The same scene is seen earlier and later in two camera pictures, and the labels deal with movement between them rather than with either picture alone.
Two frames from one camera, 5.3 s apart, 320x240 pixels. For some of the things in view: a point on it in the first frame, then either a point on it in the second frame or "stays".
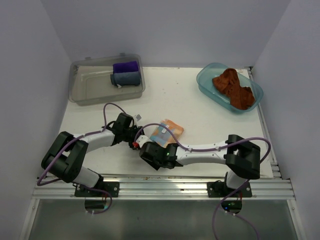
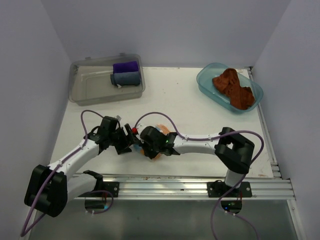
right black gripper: [155, 164] -> [150, 155]
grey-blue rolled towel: [126, 78] stays
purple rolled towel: [132, 66] stays
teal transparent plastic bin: [207, 71] stays
